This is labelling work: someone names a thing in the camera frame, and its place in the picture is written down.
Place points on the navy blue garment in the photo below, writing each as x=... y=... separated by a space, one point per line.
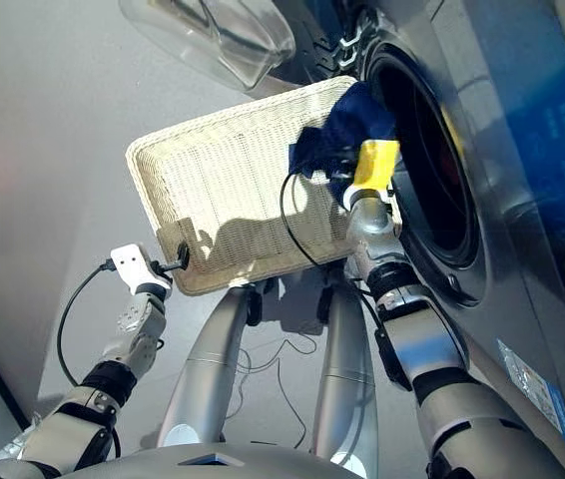
x=352 y=125

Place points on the black basket stand caster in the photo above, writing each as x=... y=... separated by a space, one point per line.
x=255 y=304
x=325 y=304

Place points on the pale woven laundry basket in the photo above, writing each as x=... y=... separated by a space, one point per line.
x=222 y=174

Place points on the round glass washing machine door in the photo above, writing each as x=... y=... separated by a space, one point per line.
x=222 y=40

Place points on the grey washing machine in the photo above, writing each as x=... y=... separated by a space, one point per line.
x=512 y=249

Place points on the silver robot leg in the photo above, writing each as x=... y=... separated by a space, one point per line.
x=347 y=389
x=202 y=374

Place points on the grey robot torso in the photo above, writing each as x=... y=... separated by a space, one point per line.
x=237 y=466

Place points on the blue energy label sticker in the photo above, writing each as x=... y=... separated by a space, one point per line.
x=537 y=389

